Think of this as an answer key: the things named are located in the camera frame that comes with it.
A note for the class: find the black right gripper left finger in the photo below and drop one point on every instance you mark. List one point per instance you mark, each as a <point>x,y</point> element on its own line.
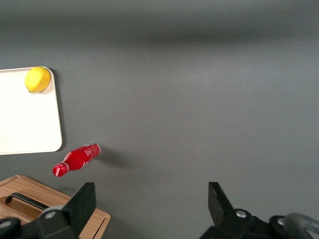
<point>74,209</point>

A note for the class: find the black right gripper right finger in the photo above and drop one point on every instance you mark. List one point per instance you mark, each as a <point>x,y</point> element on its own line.
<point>220,206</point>

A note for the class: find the red coke bottle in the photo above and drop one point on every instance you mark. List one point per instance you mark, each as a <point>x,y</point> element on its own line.
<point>79,158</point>

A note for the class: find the cream rectangular tray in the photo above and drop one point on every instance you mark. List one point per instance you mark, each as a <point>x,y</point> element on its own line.
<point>30,119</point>

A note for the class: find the wooden drawer cabinet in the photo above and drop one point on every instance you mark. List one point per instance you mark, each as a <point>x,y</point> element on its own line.
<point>49,193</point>

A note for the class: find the yellow lemon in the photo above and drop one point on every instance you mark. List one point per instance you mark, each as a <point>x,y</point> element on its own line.
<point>37,79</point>

